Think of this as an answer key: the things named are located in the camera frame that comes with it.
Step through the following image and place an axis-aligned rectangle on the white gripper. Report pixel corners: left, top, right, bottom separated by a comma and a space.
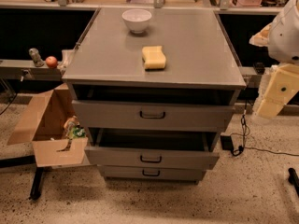
255, 64, 299, 119

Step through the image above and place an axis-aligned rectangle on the grey drawer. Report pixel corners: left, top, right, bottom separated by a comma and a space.
99, 166, 206, 182
85, 129, 219, 170
72, 100, 235, 132

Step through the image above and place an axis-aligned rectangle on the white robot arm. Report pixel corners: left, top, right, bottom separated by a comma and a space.
249, 0, 299, 123

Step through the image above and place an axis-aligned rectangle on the grey drawer cabinet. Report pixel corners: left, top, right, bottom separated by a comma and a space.
61, 7, 248, 185

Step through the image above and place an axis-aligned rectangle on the grey bottom drawer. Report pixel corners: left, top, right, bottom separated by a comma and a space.
99, 166, 206, 182

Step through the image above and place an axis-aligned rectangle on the grey top drawer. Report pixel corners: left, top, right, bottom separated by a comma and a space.
72, 100, 235, 132

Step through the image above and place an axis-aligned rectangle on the black power adapter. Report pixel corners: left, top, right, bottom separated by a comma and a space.
221, 135, 234, 151

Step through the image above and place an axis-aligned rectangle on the black stand foot right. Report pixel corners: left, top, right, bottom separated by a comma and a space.
288, 168, 299, 196

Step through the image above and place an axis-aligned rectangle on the yellow sponge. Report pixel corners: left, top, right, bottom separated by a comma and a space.
142, 46, 166, 70

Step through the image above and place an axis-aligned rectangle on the white ceramic bowl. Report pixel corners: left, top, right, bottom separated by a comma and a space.
121, 9, 152, 34

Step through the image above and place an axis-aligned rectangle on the green snack packet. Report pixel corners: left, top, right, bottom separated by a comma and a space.
68, 127, 86, 139

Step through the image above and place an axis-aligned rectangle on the red apple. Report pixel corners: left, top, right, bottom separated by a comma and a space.
45, 56, 58, 68

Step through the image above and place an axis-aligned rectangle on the brown cardboard box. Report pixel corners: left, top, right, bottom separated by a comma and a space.
7, 84, 90, 168

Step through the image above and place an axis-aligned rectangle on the small grey figurine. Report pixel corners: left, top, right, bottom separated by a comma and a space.
29, 48, 45, 67

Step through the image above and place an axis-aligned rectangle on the black table leg base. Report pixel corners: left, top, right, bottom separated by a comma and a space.
0, 155, 44, 201

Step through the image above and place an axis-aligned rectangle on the black cable on floor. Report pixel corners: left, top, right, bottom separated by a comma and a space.
230, 100, 299, 158

